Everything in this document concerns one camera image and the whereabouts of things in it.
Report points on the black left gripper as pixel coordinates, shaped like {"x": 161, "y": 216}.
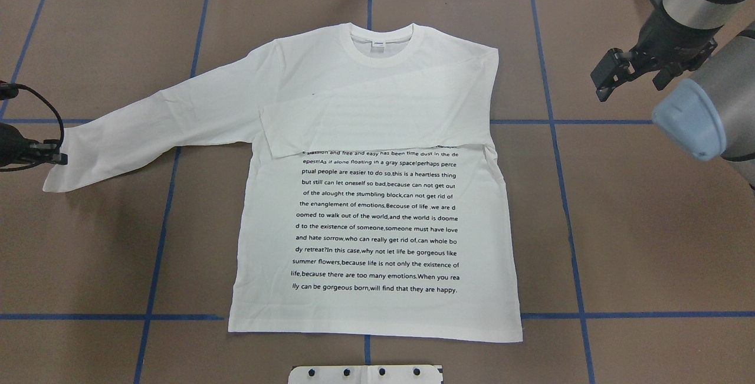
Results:
{"x": 10, "y": 144}

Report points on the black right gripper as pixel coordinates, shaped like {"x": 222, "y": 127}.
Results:
{"x": 662, "y": 39}

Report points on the white long-sleeve printed shirt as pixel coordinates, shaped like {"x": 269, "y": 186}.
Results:
{"x": 374, "y": 202}

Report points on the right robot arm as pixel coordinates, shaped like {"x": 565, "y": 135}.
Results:
{"x": 711, "y": 112}

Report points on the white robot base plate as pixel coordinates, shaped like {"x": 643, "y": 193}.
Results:
{"x": 367, "y": 374}

